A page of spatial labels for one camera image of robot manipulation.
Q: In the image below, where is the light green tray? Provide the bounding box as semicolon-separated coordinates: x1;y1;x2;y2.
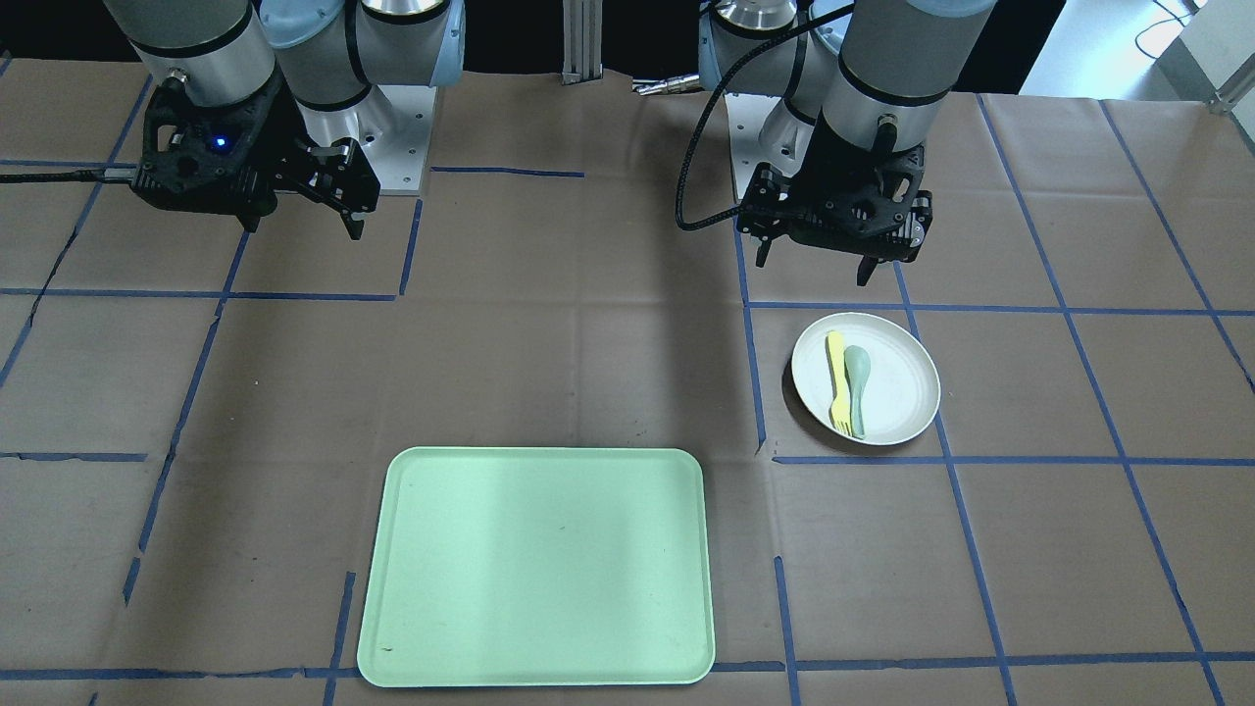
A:
356;446;717;688

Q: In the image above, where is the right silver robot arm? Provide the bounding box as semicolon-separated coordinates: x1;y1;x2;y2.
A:
103;1;466;240

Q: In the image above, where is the aluminium frame post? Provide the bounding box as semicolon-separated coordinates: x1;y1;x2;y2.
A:
560;0;604;85

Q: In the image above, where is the white round plate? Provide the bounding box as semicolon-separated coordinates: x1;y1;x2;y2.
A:
789;312;941;446

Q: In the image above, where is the black braided cable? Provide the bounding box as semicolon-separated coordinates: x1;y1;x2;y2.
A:
674;0;856;233

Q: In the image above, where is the yellow plastic fork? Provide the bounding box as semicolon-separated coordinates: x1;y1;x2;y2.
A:
825;330;853;436

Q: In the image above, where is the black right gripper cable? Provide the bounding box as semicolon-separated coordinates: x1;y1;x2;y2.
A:
0;169;138;186

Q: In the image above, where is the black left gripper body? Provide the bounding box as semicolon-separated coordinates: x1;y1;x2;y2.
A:
735;124;932;263

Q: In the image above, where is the grey-green plastic spoon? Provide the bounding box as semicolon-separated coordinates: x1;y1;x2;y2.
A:
843;345;873;439

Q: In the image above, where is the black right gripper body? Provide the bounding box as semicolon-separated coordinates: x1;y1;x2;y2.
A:
131;71;382;219

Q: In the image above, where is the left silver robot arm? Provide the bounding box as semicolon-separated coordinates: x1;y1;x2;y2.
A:
676;1;995;285

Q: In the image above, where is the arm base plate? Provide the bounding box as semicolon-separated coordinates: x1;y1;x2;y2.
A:
304;85;439;196
725;93;813;201

